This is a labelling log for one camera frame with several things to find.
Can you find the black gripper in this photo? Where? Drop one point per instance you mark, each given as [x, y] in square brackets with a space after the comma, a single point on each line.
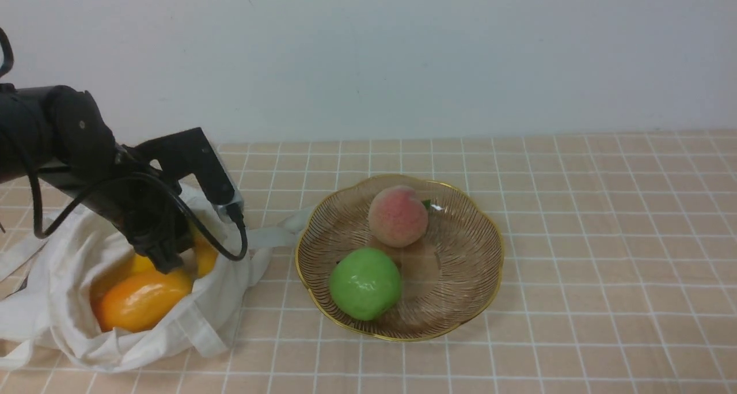
[152, 222]

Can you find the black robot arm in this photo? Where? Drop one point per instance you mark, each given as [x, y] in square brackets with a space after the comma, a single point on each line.
[55, 136]

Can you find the yellow banana fruit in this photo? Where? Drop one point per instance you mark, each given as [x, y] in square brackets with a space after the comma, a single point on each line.
[204, 255]

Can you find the orange mango fruit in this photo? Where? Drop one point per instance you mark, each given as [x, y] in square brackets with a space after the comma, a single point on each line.
[139, 302]

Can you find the white cloth tote bag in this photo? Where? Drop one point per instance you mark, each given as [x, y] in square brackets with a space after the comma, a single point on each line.
[52, 309]

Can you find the green apple fruit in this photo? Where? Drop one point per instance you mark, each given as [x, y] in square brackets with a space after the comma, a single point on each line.
[365, 284]

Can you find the pink peach fruit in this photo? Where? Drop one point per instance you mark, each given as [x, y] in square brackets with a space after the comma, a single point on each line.
[397, 217]

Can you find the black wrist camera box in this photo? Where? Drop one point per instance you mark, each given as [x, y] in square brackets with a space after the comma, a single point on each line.
[188, 153]

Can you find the gold rimmed wire fruit bowl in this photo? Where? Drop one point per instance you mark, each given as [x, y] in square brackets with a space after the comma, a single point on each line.
[451, 275]

